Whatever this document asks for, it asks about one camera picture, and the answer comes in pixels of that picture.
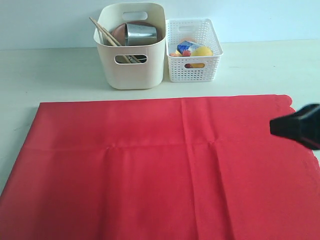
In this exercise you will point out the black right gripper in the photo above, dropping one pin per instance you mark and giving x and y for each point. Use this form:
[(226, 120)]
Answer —
[(303, 126)]

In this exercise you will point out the yellow lemon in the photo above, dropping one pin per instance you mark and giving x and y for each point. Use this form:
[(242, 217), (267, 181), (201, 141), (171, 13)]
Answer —
[(202, 51)]

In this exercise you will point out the red toy sausage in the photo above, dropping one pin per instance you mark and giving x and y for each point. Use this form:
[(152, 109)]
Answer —
[(187, 53)]

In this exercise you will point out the blue white milk carton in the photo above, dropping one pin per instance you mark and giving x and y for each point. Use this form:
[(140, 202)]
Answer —
[(188, 46)]

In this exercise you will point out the brown egg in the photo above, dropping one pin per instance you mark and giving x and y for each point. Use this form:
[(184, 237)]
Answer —
[(189, 39)]

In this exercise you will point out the stainless steel cup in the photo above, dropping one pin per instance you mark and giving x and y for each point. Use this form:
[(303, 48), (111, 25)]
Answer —
[(139, 35)]

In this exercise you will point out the brown wooden plate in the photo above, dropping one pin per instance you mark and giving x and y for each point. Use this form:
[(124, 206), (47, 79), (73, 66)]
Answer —
[(119, 32)]

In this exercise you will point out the wooden chopstick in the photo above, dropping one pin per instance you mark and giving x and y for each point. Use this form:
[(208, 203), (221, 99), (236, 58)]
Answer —
[(106, 33), (138, 61)]

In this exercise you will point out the metal table knife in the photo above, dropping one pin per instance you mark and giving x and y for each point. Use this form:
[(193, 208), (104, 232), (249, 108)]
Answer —
[(129, 59)]

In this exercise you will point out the red tablecloth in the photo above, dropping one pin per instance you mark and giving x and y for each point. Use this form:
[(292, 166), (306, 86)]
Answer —
[(199, 168)]

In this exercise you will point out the white perforated basket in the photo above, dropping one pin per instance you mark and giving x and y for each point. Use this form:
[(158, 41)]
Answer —
[(202, 30)]

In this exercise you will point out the cream plastic bin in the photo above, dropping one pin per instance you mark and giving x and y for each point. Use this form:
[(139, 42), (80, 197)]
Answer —
[(132, 76)]

